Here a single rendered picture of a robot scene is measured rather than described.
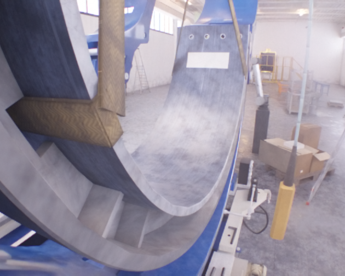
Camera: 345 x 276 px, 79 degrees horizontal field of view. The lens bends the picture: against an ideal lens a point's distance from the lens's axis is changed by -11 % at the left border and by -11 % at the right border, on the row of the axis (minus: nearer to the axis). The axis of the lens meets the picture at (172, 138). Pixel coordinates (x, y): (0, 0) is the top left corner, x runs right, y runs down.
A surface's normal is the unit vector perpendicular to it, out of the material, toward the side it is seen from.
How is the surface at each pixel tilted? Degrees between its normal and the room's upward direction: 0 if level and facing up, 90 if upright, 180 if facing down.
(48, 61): 109
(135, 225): 50
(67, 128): 115
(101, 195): 40
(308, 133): 90
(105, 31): 82
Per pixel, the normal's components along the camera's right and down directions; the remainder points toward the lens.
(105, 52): 0.98, -0.07
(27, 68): -0.38, 0.58
